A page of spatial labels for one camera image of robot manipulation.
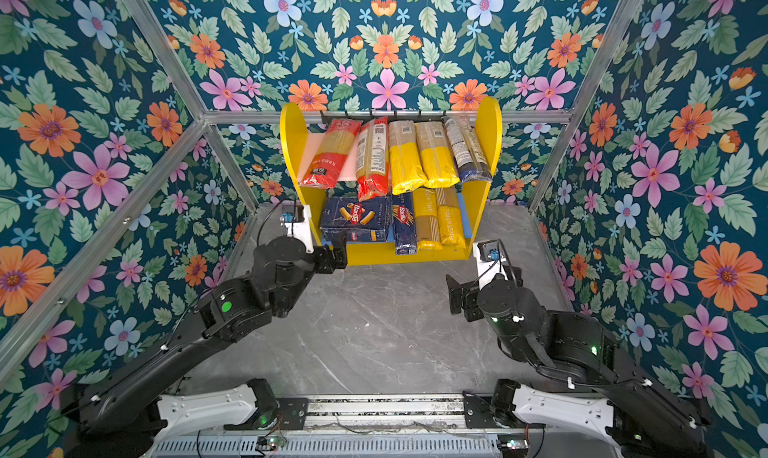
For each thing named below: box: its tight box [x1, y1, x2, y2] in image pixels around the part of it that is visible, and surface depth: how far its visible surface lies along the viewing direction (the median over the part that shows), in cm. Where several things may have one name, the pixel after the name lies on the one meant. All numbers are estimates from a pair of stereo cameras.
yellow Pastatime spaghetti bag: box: [436, 186, 466, 249], surface depth 95 cm
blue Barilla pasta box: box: [320, 196, 391, 243], surface depth 91 cm
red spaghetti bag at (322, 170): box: [300, 118, 363, 190], surface depth 74 cm
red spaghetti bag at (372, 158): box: [356, 117, 389, 202], surface depth 72 cm
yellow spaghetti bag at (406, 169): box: [388, 120, 428, 196], surface depth 73 cm
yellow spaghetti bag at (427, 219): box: [413, 188, 443, 250], surface depth 95 cm
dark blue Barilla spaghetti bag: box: [392, 192, 418, 255], surface depth 92 cm
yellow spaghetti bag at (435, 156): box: [414, 122, 460, 189], surface depth 75 cm
